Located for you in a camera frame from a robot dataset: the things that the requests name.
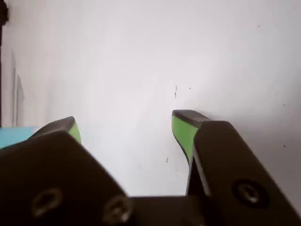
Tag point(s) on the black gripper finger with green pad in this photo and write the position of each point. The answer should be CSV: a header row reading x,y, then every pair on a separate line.
x,y
58,176
235,164

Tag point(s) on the teal whale bin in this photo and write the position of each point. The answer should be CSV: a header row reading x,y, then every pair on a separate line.
x,y
14,136

